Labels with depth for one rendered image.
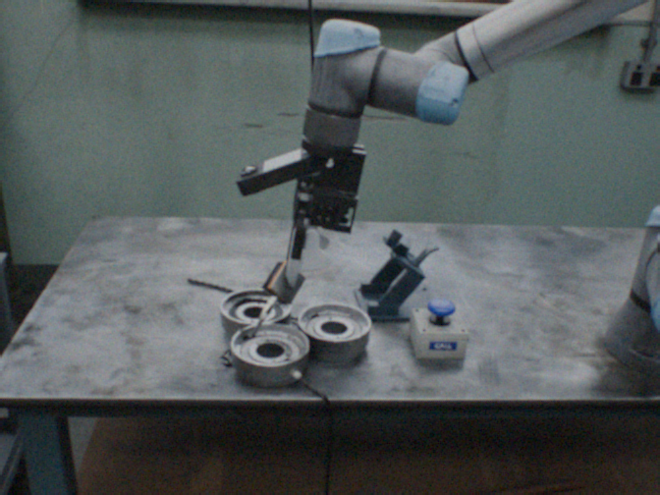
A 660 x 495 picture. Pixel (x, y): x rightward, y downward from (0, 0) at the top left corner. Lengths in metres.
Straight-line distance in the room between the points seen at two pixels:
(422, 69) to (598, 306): 0.57
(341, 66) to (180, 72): 1.69
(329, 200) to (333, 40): 0.21
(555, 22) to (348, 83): 0.28
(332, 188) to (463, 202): 1.82
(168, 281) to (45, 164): 1.59
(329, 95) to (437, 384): 0.41
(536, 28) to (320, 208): 0.36
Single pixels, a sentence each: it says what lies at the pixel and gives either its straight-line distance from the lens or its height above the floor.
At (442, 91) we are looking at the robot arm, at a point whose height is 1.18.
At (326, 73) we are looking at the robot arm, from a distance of 0.88.
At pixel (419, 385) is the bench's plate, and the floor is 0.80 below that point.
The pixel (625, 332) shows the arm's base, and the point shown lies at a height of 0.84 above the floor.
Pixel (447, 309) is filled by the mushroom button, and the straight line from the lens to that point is 0.99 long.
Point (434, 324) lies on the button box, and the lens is 1.00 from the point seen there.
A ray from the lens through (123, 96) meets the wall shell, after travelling 2.58.
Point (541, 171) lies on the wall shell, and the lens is 2.78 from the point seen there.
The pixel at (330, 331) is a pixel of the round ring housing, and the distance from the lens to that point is 1.02.
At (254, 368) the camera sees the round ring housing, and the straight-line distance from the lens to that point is 0.90.
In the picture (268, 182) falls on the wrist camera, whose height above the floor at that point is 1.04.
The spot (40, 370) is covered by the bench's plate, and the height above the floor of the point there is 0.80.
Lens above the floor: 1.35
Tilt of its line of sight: 25 degrees down
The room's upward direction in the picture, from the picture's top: 3 degrees clockwise
